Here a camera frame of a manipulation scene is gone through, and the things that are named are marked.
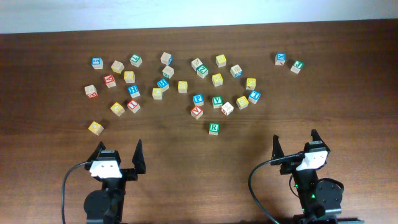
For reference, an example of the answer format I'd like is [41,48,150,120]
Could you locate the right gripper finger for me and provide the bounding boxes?
[271,134,284,166]
[311,129,330,152]

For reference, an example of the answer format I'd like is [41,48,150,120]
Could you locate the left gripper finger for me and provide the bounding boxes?
[132,139,146,174]
[85,141,106,170]

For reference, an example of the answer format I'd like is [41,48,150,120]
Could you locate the green R block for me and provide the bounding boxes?
[209,123,220,135]

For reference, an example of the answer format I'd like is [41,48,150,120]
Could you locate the yellow S block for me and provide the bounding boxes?
[178,80,188,93]

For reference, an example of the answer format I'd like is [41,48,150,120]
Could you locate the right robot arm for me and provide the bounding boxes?
[271,129,364,223]

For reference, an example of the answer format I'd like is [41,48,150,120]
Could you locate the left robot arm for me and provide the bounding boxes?
[83,141,146,224]

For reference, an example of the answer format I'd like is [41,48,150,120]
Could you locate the yellow O block lowest left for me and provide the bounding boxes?
[88,121,104,136]

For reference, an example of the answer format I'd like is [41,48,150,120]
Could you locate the yellow O block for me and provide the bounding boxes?
[110,102,125,116]

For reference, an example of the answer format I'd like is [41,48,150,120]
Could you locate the red I block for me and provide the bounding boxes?
[127,100,141,113]

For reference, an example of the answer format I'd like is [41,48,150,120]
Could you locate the blue I block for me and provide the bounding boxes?
[248,90,261,104]

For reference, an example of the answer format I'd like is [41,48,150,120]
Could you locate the yellow E block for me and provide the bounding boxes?
[236,96,249,110]

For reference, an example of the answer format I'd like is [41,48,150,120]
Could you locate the white picture block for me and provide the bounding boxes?
[221,102,234,116]

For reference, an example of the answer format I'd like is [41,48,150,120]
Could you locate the blue H block left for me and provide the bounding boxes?
[127,85,141,98]

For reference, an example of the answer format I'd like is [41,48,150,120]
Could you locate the blue h block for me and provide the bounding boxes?
[127,85,141,98]
[157,78,169,92]

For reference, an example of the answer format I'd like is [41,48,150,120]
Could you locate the yellow block centre left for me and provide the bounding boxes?
[152,88,163,100]

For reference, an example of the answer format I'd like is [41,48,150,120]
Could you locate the green J block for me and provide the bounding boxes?
[290,60,304,74]

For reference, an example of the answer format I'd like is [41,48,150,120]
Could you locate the yellow block right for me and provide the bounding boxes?
[246,78,256,90]

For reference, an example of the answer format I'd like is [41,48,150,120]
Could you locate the red A block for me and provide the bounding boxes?
[103,75,116,88]

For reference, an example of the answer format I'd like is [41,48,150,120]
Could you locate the red V block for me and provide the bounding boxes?
[190,106,203,119]

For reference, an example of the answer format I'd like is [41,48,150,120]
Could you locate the green V block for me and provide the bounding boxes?
[212,96,223,109]

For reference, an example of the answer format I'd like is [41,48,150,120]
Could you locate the blue H block centre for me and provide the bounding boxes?
[157,78,169,92]

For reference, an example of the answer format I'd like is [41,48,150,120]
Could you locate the yellow G block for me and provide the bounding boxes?
[124,71,136,83]

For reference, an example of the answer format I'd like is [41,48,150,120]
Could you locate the blue P block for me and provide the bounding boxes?
[193,94,204,106]

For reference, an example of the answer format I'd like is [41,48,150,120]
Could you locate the blue X block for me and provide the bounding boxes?
[274,52,287,66]

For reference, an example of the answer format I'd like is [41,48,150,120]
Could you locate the plain wood yellow-side block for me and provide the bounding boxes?
[111,60,124,74]

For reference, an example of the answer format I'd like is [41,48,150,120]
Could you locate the wood block blue D front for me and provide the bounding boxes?
[230,65,243,78]

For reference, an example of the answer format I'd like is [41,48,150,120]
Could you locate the blue block far left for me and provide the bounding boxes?
[91,57,104,70]

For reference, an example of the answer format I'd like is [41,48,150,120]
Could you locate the wood block green side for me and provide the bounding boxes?
[162,65,175,79]

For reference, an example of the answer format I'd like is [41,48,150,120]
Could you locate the green L block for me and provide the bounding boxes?
[129,54,142,67]

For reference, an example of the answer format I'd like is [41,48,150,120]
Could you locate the wood block blue D side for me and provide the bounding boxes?
[160,52,173,65]

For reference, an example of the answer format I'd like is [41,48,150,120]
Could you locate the yellow block top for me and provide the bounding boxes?
[216,54,227,68]

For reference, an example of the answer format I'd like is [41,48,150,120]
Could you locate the green Z block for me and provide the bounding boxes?
[197,65,208,78]

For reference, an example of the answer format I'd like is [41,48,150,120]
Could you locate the plain wood block top centre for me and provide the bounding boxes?
[191,58,203,71]

